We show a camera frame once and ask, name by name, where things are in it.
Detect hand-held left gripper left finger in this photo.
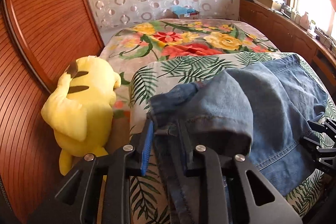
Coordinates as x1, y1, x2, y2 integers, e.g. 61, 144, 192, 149
29, 119, 158, 224

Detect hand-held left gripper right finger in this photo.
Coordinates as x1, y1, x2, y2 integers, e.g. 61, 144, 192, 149
178, 120, 303, 224

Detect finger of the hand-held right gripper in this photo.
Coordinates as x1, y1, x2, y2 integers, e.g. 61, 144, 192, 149
307, 118, 336, 141
301, 135, 336, 170

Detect blue denim pants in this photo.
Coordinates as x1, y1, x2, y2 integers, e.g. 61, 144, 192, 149
148, 53, 328, 224

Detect yellow plush toy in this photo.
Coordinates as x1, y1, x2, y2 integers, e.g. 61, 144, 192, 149
42, 55, 122, 176

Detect palm leaf print cloth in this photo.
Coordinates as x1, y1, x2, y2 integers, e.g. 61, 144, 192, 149
129, 52, 336, 224

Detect long wooden cabinet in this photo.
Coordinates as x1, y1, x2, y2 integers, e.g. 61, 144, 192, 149
239, 0, 336, 88

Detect bed with floral sheets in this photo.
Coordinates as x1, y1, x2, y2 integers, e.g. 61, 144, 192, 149
100, 18, 282, 153

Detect cardboard box with blue cloth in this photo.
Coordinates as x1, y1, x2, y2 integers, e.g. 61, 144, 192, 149
172, 6, 200, 20

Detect open cardboard box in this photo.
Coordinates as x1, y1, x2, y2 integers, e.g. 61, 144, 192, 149
256, 0, 282, 10

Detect wooden slatted wardrobe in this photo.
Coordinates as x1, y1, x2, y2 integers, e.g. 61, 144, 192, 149
0, 0, 105, 224

